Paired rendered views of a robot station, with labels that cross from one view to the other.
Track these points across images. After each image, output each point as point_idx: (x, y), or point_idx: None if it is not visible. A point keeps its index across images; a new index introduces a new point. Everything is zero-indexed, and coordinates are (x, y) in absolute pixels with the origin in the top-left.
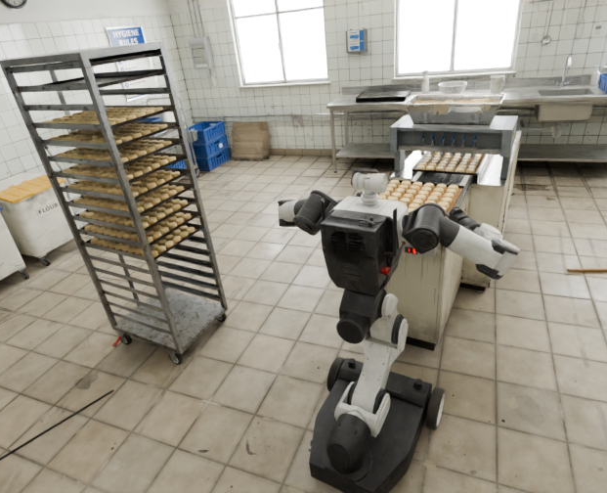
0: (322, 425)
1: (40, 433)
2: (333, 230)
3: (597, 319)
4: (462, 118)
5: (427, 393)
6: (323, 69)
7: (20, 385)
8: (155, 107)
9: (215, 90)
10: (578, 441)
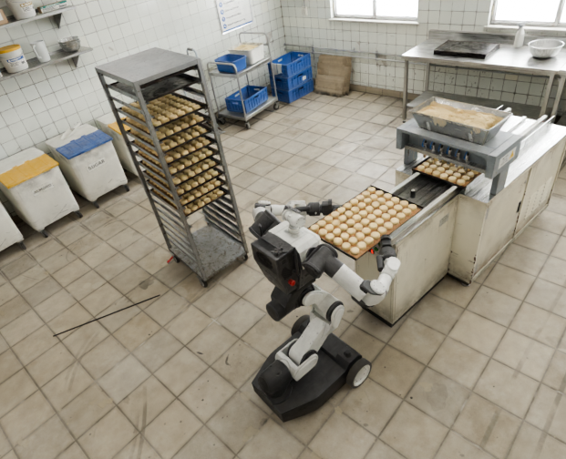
0: (271, 361)
1: (113, 312)
2: (257, 249)
3: (559, 339)
4: (458, 134)
5: (352, 362)
6: (414, 8)
7: (108, 276)
8: (197, 102)
9: (307, 20)
10: (459, 431)
